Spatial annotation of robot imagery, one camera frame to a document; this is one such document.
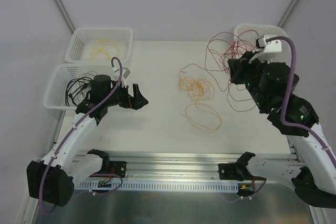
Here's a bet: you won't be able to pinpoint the red wire bundle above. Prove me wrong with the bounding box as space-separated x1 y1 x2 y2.
204 29 259 112

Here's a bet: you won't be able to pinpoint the thin dark wires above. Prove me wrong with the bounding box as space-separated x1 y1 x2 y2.
69 70 98 91

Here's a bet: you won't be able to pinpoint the black USB cable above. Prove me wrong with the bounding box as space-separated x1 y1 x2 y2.
65 76 92 107

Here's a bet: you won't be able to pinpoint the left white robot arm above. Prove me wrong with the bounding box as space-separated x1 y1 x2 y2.
26 74 149 207

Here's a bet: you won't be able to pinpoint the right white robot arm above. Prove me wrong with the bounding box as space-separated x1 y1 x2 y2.
228 51 335 209

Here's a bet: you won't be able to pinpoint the white solid tub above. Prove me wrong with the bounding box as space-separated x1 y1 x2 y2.
234 23 288 42

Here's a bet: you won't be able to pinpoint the white perforated basket far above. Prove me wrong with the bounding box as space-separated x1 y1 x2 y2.
65 27 133 63

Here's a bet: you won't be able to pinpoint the white perforated basket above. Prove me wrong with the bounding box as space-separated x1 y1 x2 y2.
65 27 133 63
43 62 120 110

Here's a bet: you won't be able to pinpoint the white perforated basket near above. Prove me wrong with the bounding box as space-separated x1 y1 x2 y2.
43 62 120 110

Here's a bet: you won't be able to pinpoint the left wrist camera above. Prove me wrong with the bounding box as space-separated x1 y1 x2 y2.
111 67 131 88

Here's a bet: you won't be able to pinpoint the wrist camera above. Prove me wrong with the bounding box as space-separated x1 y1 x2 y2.
111 67 131 88
249 35 282 63

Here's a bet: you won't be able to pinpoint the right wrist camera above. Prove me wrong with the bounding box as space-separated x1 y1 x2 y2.
249 35 282 63

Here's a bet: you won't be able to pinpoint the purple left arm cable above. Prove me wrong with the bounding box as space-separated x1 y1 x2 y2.
38 56 124 214

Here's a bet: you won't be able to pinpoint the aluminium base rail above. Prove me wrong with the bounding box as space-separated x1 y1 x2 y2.
73 150 310 183

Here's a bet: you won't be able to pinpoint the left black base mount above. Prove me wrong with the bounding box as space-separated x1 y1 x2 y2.
90 161 127 178

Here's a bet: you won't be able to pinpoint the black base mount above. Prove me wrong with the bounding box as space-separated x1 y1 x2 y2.
218 163 253 181
90 161 127 178

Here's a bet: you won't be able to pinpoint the white slotted cable duct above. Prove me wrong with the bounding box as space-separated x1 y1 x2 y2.
76 179 239 193

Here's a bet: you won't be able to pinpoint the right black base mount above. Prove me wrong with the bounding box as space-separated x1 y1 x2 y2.
218 163 253 181

